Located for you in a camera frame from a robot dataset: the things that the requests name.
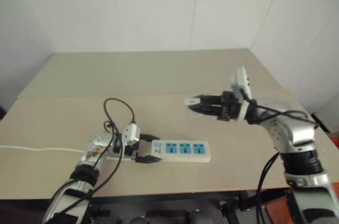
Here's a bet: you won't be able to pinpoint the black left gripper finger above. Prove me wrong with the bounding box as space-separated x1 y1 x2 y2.
131 154 163 165
139 133 162 143

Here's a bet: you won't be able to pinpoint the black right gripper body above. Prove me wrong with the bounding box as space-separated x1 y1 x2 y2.
218 91 243 122

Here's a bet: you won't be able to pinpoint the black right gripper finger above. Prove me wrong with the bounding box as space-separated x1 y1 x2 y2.
194 93 222 104
189 104 222 118

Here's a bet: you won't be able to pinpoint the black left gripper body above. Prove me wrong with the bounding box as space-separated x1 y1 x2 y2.
124 141 141 158

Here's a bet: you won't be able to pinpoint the white charger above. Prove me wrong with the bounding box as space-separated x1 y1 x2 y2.
184 97 202 117

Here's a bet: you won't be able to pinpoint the white power strip blue sockets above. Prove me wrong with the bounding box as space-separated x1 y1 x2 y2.
150 140 212 163

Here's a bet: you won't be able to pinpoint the dark rounded shape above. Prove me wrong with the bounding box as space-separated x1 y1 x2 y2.
129 215 149 224

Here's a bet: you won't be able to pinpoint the orange box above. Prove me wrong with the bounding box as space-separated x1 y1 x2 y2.
264 193 293 224

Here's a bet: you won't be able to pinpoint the red object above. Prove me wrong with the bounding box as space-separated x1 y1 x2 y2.
330 132 339 157

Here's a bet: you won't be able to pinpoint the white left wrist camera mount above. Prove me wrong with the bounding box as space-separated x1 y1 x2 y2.
121 124 141 154

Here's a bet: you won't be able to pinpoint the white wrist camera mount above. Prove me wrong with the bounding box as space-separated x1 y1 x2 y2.
229 66 253 123
121 124 141 154

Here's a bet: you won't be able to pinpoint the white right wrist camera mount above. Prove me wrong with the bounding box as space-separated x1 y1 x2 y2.
229 66 253 123

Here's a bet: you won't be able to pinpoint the black table frame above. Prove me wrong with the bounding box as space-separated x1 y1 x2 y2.
87 188 292 224

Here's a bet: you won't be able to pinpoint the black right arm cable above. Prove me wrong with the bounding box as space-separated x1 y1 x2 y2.
243 90 320 211

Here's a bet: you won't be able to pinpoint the white power strip cord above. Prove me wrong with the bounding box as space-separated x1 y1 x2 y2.
0 144 133 162

